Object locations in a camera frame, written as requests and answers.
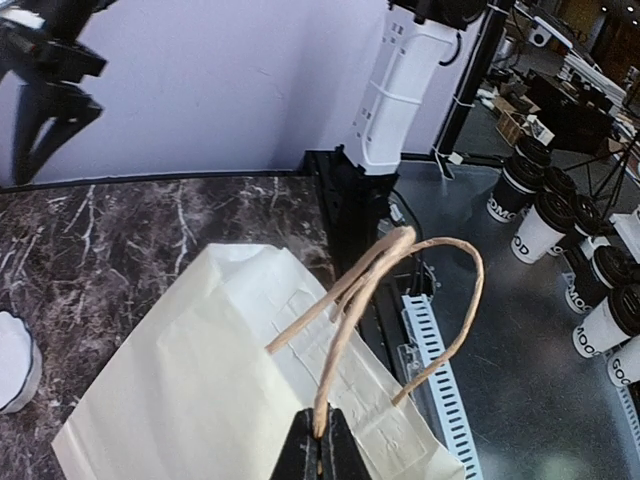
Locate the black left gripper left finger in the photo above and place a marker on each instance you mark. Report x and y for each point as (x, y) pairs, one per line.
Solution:
(300, 454)

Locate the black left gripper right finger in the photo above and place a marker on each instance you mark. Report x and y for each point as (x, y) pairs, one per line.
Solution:
(339, 456)

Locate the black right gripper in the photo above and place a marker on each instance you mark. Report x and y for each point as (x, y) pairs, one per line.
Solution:
(40, 40)

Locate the brown paper takeout bag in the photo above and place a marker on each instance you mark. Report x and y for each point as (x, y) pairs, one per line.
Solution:
(207, 384)

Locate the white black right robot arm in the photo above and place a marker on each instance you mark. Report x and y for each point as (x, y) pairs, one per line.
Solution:
(99, 89)

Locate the white scalloped ceramic bowl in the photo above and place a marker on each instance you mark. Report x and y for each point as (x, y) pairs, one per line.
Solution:
(21, 364)

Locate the spare lidded cup right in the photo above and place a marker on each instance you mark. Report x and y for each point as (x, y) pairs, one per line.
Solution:
(613, 321)

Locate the spare lidded cup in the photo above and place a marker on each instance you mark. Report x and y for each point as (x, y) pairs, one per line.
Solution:
(609, 268)
(520, 179)
(548, 220)
(613, 321)

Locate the spare lidded cup front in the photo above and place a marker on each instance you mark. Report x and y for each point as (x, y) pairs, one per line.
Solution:
(548, 220)

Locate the spare lidded cup far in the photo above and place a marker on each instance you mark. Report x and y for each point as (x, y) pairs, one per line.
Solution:
(609, 268)

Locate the spare lidded cup middle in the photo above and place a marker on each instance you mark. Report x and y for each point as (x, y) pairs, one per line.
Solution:
(520, 179)

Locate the white slotted cable duct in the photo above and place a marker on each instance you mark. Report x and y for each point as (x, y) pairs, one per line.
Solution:
(438, 399)

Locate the black corner frame post right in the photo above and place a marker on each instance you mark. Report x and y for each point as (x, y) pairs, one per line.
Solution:
(482, 54)

